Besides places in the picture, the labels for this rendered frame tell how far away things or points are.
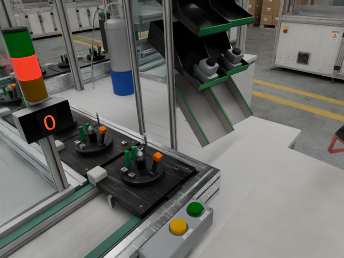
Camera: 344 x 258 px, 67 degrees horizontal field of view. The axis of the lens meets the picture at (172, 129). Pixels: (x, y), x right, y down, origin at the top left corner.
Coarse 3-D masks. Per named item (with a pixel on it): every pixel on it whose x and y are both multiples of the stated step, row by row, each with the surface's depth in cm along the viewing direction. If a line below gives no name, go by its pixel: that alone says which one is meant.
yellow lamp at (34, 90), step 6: (42, 78) 60; (24, 84) 57; (30, 84) 57; (36, 84) 58; (42, 84) 60; (24, 90) 58; (30, 90) 58; (36, 90) 59; (42, 90) 60; (24, 96) 60; (30, 96) 59; (36, 96) 59; (42, 96) 60
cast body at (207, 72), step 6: (204, 60) 80; (210, 60) 79; (198, 66) 81; (204, 66) 79; (210, 66) 79; (216, 66) 79; (198, 72) 82; (204, 72) 80; (210, 72) 79; (198, 78) 83; (204, 78) 81; (210, 78) 80; (216, 78) 82
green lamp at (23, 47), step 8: (16, 32) 53; (24, 32) 53; (8, 40) 53; (16, 40) 53; (24, 40) 54; (8, 48) 54; (16, 48) 53; (24, 48) 54; (32, 48) 56; (16, 56) 54; (24, 56) 55
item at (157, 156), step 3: (150, 153) 73; (153, 153) 74; (156, 153) 72; (159, 153) 72; (150, 156) 73; (153, 156) 72; (156, 156) 71; (159, 156) 72; (156, 159) 72; (159, 159) 72; (153, 162) 74; (156, 162) 73; (153, 165) 74; (156, 165) 74; (153, 168) 75; (156, 168) 76; (153, 171) 76
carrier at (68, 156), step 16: (96, 112) 96; (80, 128) 94; (112, 128) 107; (64, 144) 98; (80, 144) 91; (96, 144) 93; (112, 144) 95; (128, 144) 96; (64, 160) 89; (80, 160) 88; (96, 160) 88; (112, 160) 89
